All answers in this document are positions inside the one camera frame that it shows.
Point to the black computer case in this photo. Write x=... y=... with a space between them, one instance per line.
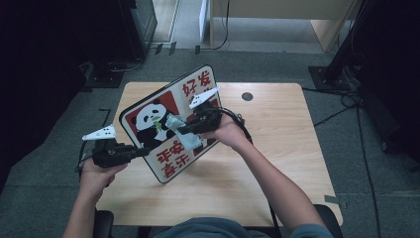
x=143 y=26

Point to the person's right hand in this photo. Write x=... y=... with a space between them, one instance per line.
x=229 y=134

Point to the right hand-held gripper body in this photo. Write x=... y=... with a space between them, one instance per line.
x=208 y=119

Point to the grey tape strip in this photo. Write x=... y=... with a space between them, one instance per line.
x=332 y=199

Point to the black metal stand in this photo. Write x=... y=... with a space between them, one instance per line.
x=343 y=49

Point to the panda print sign board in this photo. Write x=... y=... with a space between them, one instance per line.
x=165 y=162

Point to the black chair armrest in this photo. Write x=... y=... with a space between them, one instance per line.
x=330 y=218
x=104 y=224

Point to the light wooden desk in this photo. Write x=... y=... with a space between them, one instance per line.
x=280 y=10

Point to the round black table grommet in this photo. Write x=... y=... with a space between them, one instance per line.
x=247 y=96

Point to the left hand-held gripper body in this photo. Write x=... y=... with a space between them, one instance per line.
x=110 y=154

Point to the person's left hand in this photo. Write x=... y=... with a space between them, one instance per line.
x=95 y=180

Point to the black stand base plate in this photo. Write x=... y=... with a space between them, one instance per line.
x=105 y=79

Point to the light blue cloth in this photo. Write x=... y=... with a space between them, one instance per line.
x=191 y=142

